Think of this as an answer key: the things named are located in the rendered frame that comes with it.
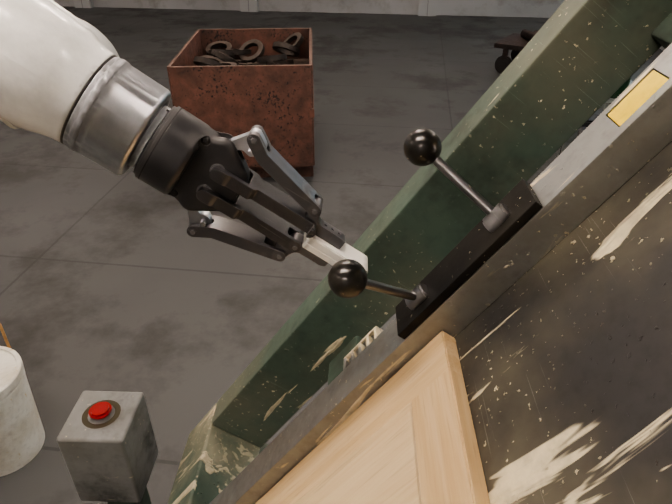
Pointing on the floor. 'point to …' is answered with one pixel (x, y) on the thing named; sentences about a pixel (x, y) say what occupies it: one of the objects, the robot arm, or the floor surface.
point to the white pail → (17, 414)
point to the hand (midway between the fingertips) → (336, 251)
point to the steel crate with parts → (251, 87)
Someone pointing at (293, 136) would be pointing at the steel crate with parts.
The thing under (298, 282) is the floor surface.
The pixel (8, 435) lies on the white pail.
